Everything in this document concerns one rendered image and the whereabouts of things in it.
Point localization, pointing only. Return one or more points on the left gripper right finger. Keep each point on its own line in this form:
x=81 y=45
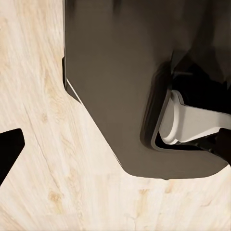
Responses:
x=223 y=142

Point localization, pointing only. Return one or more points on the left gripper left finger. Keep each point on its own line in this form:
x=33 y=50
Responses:
x=11 y=144

